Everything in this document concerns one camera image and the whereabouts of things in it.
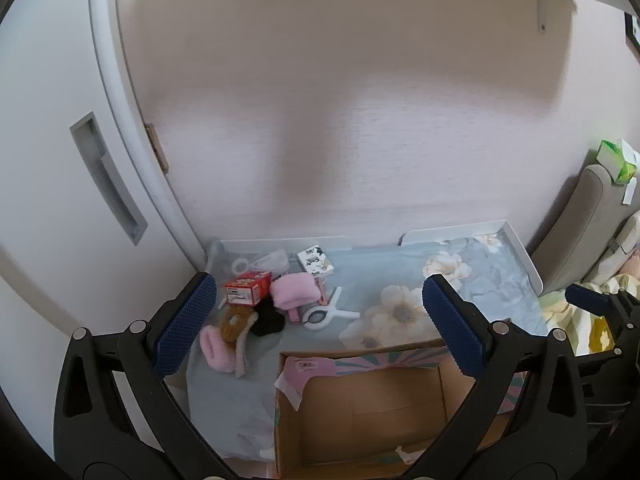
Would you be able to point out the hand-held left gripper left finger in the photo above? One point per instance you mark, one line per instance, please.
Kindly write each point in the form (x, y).
(185, 325)

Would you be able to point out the small red box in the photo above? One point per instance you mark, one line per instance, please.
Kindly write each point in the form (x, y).
(247, 287)

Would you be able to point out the light blue floral cloth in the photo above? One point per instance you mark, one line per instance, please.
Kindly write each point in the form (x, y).
(380, 280)

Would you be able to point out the cardboard box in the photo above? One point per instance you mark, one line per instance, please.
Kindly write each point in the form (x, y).
(370, 410)

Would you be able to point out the dark picture frame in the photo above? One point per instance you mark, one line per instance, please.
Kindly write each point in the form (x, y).
(633, 30)

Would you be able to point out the beige padded headboard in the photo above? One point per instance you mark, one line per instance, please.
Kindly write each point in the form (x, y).
(580, 230)

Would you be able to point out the white wardrobe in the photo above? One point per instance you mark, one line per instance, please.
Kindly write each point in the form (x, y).
(45, 185)

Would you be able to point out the black scrunchie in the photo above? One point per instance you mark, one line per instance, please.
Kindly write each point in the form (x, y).
(267, 317)

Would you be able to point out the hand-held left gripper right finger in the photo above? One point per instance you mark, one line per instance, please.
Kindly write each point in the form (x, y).
(452, 330)

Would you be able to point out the clear tape roll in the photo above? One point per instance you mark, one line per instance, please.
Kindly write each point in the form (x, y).
(240, 266)

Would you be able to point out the white plastic clip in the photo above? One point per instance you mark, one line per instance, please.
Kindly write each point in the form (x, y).
(320, 317)

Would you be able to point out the green tissue pack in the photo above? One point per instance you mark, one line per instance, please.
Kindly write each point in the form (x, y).
(617, 157)

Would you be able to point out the brown scrunchie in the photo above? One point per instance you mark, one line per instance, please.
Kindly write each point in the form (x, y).
(235, 325)

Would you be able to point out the printed white tissue pack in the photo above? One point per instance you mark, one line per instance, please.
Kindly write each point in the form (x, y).
(316, 261)

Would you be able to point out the white table edge rail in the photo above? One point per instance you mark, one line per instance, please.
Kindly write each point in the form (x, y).
(300, 243)
(520, 255)

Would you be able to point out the clear plastic box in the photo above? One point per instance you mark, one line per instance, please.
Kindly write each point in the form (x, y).
(270, 262)

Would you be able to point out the beige fuzzy hair band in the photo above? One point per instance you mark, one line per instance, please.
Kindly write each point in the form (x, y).
(245, 355)

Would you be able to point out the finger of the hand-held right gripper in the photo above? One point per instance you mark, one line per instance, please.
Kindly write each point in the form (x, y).
(587, 299)

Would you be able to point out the small wooden strip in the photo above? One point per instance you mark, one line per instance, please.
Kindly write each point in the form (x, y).
(157, 147)

